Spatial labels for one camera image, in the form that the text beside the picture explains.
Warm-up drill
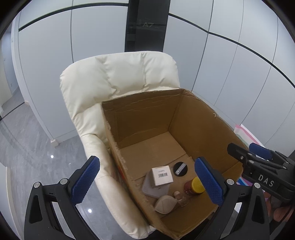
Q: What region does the glass bottle pink cap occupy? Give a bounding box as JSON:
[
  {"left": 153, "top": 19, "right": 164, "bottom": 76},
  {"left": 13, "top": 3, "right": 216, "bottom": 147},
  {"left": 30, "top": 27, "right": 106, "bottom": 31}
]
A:
[{"left": 173, "top": 191, "right": 189, "bottom": 207}]

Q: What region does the person's right hand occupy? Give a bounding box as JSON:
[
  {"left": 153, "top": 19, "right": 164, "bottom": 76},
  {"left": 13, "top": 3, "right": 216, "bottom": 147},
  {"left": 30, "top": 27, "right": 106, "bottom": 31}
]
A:
[{"left": 265, "top": 193, "right": 294, "bottom": 222}]

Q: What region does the yellow lid brown jar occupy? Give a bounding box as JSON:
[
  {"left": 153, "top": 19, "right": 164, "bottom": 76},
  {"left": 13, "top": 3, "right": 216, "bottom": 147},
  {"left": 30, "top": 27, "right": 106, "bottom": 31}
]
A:
[{"left": 184, "top": 176, "right": 205, "bottom": 196}]

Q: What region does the black round lid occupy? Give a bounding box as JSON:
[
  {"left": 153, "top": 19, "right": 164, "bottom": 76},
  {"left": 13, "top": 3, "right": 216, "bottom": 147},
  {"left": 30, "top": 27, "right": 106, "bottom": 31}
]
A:
[{"left": 173, "top": 162, "right": 188, "bottom": 177}]

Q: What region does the white barcode box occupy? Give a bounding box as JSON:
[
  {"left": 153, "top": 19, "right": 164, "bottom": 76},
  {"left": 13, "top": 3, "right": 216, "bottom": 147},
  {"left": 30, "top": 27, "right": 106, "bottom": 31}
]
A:
[{"left": 151, "top": 165, "right": 173, "bottom": 187}]

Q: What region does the grey flat pad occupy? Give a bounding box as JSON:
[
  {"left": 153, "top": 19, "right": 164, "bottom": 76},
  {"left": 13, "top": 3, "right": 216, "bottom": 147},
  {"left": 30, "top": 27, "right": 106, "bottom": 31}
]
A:
[{"left": 141, "top": 173, "right": 170, "bottom": 198}]

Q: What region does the brown cardboard box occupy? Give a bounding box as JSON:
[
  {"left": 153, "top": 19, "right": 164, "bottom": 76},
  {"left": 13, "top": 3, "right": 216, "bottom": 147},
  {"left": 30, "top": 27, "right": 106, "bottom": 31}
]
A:
[{"left": 102, "top": 89, "right": 244, "bottom": 239}]

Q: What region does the cream padded armchair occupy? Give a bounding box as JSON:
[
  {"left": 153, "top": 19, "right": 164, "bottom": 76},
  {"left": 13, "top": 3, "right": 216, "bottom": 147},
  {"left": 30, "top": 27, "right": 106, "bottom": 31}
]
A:
[{"left": 60, "top": 51, "right": 183, "bottom": 239}]

